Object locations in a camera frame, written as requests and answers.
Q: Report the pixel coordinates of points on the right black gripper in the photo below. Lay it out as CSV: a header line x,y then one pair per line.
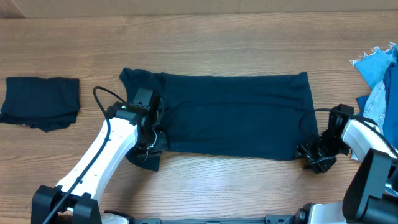
x,y
314,152

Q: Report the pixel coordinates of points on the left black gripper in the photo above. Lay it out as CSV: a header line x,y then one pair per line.
x,y
138,152

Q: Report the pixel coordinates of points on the dark navy t-shirt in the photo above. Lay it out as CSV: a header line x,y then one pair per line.
x,y
263,116

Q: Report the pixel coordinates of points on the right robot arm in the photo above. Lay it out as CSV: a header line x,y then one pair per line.
x,y
372,195

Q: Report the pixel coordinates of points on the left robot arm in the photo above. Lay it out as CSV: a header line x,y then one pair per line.
x,y
130,130

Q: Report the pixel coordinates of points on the blue garment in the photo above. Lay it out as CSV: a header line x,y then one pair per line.
x,y
381,105

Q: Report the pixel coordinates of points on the light blue denim jeans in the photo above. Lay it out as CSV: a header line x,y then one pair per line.
x,y
373,66

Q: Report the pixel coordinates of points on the folded black cloth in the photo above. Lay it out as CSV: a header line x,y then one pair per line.
x,y
47,104

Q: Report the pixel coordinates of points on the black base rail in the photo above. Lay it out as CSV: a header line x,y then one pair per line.
x,y
211,221

